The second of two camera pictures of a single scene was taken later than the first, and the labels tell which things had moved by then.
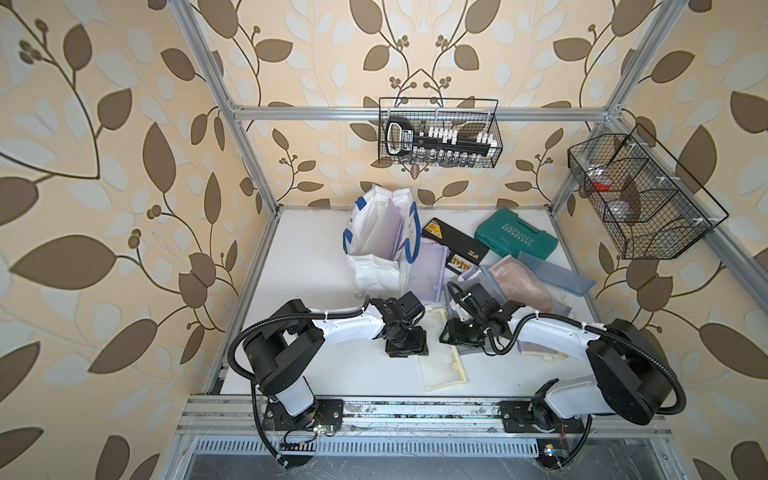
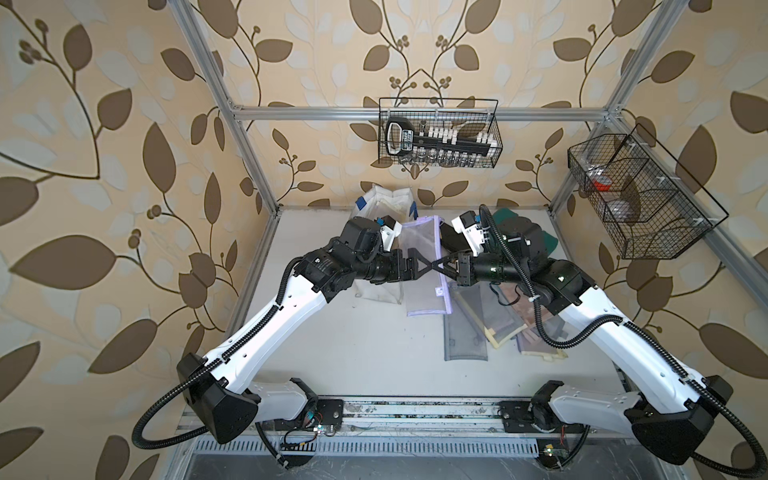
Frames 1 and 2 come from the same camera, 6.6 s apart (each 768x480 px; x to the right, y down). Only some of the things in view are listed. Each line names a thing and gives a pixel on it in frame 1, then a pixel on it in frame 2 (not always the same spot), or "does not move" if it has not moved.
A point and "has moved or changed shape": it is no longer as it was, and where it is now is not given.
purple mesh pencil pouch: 425,275 has moved or changed shape
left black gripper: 418,348 → 395,273
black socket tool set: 430,143 does not move
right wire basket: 652,208 does not move
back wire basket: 438,133 does not move
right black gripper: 454,336 → 464,272
